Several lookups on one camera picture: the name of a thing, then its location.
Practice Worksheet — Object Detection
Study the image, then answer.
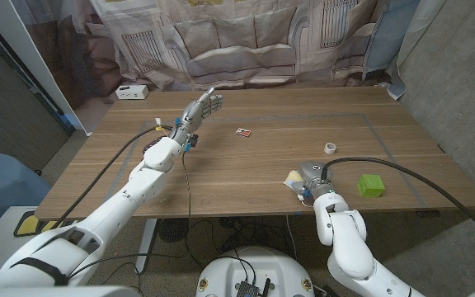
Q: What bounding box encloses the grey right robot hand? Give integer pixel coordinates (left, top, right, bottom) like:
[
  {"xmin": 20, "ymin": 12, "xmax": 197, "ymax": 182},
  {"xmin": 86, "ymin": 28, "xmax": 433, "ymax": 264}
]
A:
[{"xmin": 289, "ymin": 160, "xmax": 336, "ymax": 203}]

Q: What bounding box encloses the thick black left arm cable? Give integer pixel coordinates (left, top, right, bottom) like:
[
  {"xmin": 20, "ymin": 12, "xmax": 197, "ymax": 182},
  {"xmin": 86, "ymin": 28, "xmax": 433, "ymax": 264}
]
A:
[{"xmin": 50, "ymin": 125, "xmax": 175, "ymax": 230}]

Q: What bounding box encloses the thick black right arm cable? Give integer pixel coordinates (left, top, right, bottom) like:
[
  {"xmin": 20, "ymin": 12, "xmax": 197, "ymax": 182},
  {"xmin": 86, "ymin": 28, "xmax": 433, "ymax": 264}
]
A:
[{"xmin": 320, "ymin": 156, "xmax": 475, "ymax": 248}]

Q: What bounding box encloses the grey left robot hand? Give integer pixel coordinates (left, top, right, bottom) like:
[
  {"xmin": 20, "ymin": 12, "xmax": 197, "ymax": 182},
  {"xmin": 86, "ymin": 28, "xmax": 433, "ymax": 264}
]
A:
[{"xmin": 170, "ymin": 87, "xmax": 224, "ymax": 145}]

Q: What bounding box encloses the green cube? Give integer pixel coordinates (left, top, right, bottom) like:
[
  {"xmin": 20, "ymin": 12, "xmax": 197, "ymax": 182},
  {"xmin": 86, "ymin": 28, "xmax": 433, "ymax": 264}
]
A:
[{"xmin": 356, "ymin": 173, "xmax": 386, "ymax": 199}]

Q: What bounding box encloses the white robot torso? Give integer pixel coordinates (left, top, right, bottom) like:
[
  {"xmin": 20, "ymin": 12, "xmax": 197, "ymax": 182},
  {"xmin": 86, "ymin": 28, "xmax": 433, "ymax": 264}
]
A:
[{"xmin": 195, "ymin": 246, "xmax": 316, "ymax": 297}]

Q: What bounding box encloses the blue chair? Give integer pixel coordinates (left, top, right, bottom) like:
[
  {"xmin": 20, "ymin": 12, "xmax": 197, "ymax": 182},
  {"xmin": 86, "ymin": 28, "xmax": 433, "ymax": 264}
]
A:
[{"xmin": 0, "ymin": 153, "xmax": 52, "ymax": 230}]

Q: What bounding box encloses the grey table leg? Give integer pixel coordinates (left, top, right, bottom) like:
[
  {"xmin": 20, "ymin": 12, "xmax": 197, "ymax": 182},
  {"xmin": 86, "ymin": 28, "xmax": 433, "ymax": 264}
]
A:
[{"xmin": 342, "ymin": 213, "xmax": 371, "ymax": 270}]

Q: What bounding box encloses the yellow sponge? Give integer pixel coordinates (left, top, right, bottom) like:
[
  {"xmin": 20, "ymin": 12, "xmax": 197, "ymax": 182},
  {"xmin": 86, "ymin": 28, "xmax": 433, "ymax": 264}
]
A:
[{"xmin": 283, "ymin": 169, "xmax": 304, "ymax": 193}]

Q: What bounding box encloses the yellow pad with black border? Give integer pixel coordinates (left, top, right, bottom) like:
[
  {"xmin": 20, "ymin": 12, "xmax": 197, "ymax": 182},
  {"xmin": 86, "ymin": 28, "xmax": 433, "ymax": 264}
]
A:
[{"xmin": 13, "ymin": 210, "xmax": 65, "ymax": 239}]

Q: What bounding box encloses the black antenna module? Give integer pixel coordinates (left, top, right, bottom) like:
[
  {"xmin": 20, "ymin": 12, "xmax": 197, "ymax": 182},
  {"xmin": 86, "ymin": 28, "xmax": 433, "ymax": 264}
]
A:
[{"xmin": 233, "ymin": 278, "xmax": 272, "ymax": 297}]

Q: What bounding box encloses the thin white hanging cable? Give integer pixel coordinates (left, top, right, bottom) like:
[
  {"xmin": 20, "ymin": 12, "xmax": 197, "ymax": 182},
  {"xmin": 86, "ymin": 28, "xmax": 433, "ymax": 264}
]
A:
[{"xmin": 285, "ymin": 214, "xmax": 299, "ymax": 261}]

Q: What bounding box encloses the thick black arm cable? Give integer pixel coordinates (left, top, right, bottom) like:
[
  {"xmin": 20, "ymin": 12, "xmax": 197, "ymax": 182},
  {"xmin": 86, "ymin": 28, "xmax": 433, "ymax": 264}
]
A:
[
  {"xmin": 320, "ymin": 156, "xmax": 475, "ymax": 248},
  {"xmin": 50, "ymin": 125, "xmax": 175, "ymax": 230}
]

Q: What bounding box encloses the white power box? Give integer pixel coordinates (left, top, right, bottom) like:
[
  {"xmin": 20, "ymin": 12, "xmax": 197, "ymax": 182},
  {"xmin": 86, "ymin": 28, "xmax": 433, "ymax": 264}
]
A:
[{"xmin": 115, "ymin": 84, "xmax": 150, "ymax": 101}]

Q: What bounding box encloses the white door frame post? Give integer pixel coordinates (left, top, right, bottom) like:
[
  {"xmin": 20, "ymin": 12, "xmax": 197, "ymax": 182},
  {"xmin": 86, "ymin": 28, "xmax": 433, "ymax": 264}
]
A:
[{"xmin": 0, "ymin": 0, "xmax": 94, "ymax": 136}]

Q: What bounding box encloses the white table leg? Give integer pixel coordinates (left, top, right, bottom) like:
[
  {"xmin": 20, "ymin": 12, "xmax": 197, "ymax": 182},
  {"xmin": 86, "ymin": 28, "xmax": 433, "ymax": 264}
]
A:
[{"xmin": 134, "ymin": 218, "xmax": 158, "ymax": 274}]

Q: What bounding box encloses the thin black left wrist cable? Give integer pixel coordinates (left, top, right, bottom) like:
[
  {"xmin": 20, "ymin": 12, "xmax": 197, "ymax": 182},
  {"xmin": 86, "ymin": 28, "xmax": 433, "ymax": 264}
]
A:
[{"xmin": 181, "ymin": 150, "xmax": 205, "ymax": 269}]

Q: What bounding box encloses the round black floor fan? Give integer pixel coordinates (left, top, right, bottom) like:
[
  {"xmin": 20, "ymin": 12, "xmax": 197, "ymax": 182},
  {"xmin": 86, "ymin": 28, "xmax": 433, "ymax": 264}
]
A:
[{"xmin": 158, "ymin": 217, "xmax": 192, "ymax": 243}]

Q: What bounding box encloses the printed sofa backdrop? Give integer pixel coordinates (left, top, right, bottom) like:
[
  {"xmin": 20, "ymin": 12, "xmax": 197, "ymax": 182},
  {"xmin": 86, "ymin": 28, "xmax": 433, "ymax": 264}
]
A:
[{"xmin": 12, "ymin": 0, "xmax": 447, "ymax": 102}]

